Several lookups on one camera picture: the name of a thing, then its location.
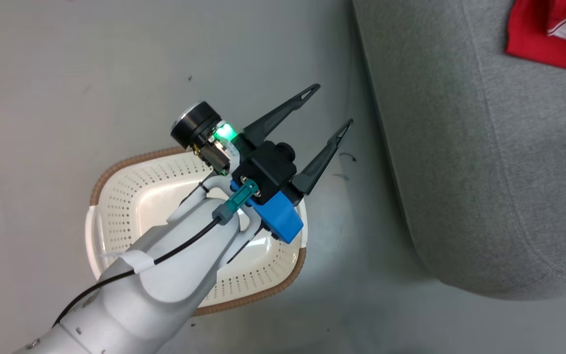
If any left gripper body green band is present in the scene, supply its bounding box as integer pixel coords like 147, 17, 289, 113
170, 101, 238, 177

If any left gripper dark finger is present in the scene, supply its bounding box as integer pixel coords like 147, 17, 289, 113
291, 118, 354, 197
242, 84, 321, 148

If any red white sports jersey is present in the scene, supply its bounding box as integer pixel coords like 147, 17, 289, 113
505, 0, 566, 82

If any cream perforated laundry basket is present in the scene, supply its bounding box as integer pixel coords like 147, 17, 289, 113
85, 146, 309, 317

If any white tape label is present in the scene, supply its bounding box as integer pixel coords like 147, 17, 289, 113
98, 249, 156, 274

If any grey fabric sofa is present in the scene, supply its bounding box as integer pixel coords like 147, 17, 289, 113
351, 0, 566, 301

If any blue left camera mount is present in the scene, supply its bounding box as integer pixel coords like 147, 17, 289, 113
230, 180, 305, 245

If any teal left cable connector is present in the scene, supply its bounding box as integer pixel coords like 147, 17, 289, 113
212, 179, 259, 226

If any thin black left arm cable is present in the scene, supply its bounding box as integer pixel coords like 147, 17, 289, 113
51, 218, 223, 328

